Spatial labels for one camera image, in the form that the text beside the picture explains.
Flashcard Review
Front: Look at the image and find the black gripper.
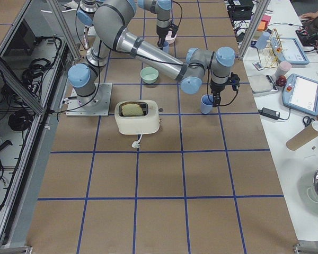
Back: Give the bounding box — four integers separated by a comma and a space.
156, 26, 169, 47
210, 84, 225, 107

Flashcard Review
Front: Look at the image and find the toaster white cable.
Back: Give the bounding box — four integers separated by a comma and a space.
131, 133, 144, 149

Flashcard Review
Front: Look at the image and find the pink cup on desk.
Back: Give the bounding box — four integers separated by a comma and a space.
274, 61, 292, 78

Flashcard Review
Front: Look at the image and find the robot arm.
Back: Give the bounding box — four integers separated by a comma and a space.
77, 1, 179, 49
68, 1, 240, 107

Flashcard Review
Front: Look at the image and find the red apple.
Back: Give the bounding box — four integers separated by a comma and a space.
276, 75, 287, 87

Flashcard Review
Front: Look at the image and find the pink bowl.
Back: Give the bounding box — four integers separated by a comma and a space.
165, 31, 176, 44

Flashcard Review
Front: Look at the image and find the mint green bowl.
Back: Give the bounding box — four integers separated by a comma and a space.
140, 66, 159, 84

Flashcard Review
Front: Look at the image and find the teach pendant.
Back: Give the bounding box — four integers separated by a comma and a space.
270, 37, 310, 65
282, 74, 318, 116

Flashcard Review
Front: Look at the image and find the teach pendant near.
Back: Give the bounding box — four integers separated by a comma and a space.
282, 74, 318, 116

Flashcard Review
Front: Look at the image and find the aluminium frame post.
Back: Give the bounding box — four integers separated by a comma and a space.
237, 0, 270, 60

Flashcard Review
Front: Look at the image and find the cardboard tube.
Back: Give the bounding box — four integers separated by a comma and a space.
286, 121, 318, 151

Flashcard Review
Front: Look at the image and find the teach pendant far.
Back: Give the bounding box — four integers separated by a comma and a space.
270, 37, 310, 65

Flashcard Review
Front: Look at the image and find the cream white toaster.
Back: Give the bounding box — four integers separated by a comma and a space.
114, 100, 160, 135

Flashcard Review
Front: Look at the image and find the light blue cup on rack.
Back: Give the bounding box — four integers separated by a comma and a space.
255, 32, 270, 50

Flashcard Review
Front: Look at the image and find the black power adapter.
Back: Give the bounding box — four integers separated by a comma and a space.
258, 107, 280, 120

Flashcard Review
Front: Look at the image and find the digital scale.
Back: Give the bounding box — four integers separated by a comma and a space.
249, 75, 278, 97

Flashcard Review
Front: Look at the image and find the toast slice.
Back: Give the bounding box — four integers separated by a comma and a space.
121, 102, 144, 116

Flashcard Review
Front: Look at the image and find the gold wire rack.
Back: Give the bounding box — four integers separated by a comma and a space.
257, 28, 281, 68

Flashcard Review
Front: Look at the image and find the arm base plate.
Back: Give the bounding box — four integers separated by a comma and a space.
66, 82, 112, 117

